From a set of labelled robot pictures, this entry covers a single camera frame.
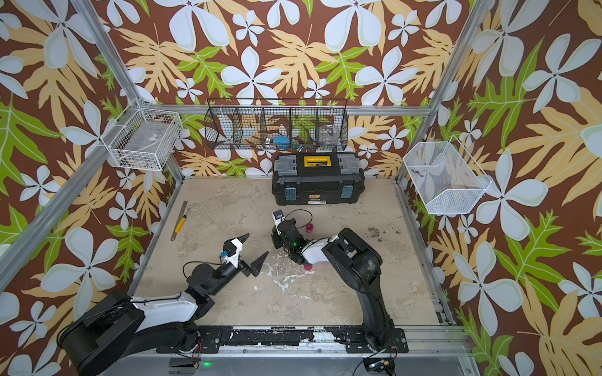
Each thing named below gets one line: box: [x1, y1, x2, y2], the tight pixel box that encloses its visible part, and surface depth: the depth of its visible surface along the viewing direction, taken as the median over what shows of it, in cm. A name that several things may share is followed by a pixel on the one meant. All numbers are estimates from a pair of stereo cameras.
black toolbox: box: [271, 152, 366, 206], surface depth 103 cm
